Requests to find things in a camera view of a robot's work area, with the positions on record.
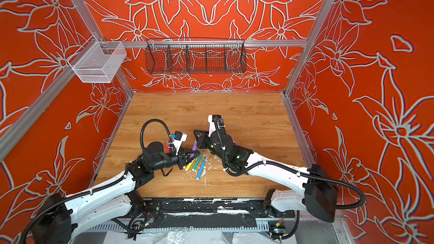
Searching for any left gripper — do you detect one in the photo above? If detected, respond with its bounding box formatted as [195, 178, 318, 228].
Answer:
[151, 147, 200, 173]

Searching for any purple highlighter pen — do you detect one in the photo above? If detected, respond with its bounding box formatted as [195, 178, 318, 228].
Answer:
[190, 141, 197, 157]

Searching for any yellow highlighter pen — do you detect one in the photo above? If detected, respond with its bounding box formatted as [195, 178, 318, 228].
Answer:
[185, 160, 195, 171]

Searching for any pink highlighter pen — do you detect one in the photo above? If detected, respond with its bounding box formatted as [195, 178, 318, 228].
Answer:
[165, 140, 171, 154]

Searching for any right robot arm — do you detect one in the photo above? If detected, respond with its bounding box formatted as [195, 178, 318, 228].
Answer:
[193, 130, 366, 223]

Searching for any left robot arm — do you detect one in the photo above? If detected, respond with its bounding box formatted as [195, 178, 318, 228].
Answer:
[19, 142, 200, 244]

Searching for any green highlighter pen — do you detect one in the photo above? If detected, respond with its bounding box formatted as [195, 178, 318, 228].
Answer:
[192, 151, 203, 171]

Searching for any blue highlighter pen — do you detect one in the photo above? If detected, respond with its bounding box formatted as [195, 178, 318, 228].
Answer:
[196, 157, 206, 180]

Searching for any white mesh basket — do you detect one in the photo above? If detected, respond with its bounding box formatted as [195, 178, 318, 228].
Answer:
[67, 35, 127, 84]

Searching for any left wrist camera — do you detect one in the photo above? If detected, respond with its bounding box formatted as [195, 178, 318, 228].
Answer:
[170, 131, 187, 155]

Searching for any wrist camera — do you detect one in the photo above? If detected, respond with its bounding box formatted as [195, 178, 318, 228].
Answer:
[170, 131, 187, 155]
[208, 115, 226, 137]

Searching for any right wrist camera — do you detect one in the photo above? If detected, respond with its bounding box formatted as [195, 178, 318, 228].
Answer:
[208, 115, 226, 137]

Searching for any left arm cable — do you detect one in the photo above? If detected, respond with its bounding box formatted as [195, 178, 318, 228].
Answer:
[139, 119, 172, 151]

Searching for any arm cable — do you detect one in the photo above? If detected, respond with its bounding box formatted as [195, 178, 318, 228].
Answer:
[139, 119, 172, 151]
[213, 125, 367, 210]

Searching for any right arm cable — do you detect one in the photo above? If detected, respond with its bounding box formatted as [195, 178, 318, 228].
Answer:
[213, 125, 367, 210]

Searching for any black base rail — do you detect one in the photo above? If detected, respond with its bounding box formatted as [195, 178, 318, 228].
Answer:
[118, 197, 296, 232]

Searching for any black wire basket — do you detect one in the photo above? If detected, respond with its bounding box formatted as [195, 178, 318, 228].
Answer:
[145, 38, 247, 75]

